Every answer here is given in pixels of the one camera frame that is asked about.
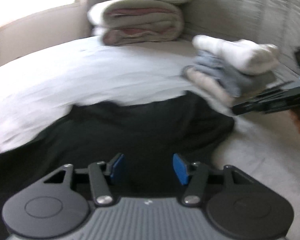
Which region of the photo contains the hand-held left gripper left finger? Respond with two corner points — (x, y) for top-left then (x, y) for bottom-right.
(44, 152), (127, 207)

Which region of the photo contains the folded grey pink quilt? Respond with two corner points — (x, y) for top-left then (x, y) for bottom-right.
(87, 0), (185, 46)

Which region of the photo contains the grey bed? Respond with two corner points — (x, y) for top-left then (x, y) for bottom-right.
(0, 34), (300, 240)

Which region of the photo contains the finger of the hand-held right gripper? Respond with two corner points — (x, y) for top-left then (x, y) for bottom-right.
(231, 81), (294, 117)

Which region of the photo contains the grey quilted headboard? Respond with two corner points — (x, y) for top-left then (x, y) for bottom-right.
(182, 0), (300, 80)

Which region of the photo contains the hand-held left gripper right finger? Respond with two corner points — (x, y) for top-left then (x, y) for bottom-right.
(172, 153), (253, 207)

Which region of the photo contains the folded cream garment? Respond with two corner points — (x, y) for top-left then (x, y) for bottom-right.
(186, 67), (234, 108)

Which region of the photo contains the black t-shirt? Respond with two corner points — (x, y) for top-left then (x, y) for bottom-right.
(0, 91), (235, 240)

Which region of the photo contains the window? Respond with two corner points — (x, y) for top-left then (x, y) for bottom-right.
(0, 0), (80, 32)

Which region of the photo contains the folded grey garment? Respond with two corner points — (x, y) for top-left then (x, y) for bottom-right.
(181, 50), (275, 98)

